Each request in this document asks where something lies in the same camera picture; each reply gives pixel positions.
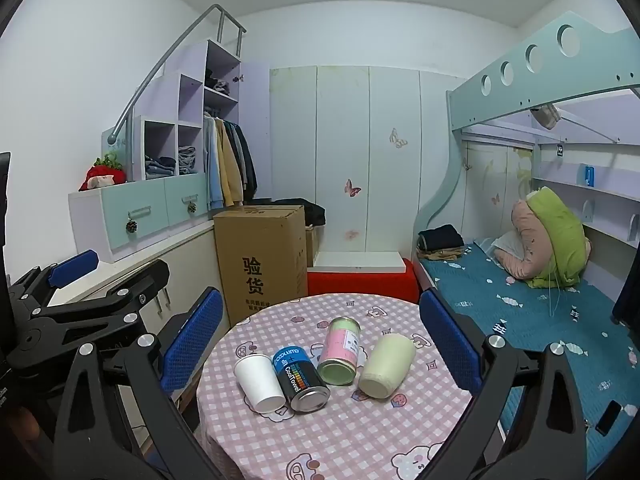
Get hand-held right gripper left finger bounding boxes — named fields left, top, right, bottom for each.
left=52, top=287, right=226, bottom=480

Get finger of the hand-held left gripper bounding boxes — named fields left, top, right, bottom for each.
left=7, top=259, right=171, bottom=382
left=9, top=249, right=100, bottom=322

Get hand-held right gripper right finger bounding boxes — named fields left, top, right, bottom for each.
left=419, top=288, right=589, bottom=480

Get cream frosted cup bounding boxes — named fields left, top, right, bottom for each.
left=358, top=333, right=417, bottom=401

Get white paper cup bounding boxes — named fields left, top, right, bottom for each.
left=234, top=353, right=286, bottom=415

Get teal printed bedsheet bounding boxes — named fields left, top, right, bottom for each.
left=420, top=237, right=640, bottom=479

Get white low cabinet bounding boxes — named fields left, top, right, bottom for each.
left=50, top=221, right=232, bottom=331

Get red strawberry plush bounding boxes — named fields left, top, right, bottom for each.
left=78, top=154, right=128, bottom=192

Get folded dark clothes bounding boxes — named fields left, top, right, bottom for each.
left=417, top=225, right=466, bottom=263

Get tall cardboard box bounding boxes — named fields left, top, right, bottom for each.
left=213, top=204, right=309, bottom=329

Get red stool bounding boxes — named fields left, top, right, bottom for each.
left=307, top=259, right=420, bottom=305

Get pink and green can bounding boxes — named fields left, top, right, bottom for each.
left=317, top=317, right=362, bottom=387

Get black printed can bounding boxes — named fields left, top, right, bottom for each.
left=271, top=346, right=332, bottom=414

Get white board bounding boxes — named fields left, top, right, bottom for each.
left=313, top=251, right=409, bottom=274

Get round table pink checked cloth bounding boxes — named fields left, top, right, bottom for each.
left=196, top=292, right=482, bottom=480

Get hanging clothes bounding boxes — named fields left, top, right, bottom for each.
left=202, top=114, right=259, bottom=210

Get black bag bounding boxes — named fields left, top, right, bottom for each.
left=272, top=199, right=327, bottom=229

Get black phone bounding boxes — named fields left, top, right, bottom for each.
left=595, top=401, right=623, bottom=436

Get lilac stair cabinet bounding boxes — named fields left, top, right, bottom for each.
left=68, top=40, right=271, bottom=264

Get dark hanging cloth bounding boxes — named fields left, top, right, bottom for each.
left=612, top=254, right=640, bottom=332

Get grey metal handrail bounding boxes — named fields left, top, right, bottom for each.
left=107, top=4, right=248, bottom=145

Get dark clothes pile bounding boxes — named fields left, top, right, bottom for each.
left=204, top=69, right=232, bottom=96

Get white wardrobe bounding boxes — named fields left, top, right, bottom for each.
left=270, top=65, right=469, bottom=257

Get pale green bunk bed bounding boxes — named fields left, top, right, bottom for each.
left=412, top=10, right=640, bottom=480

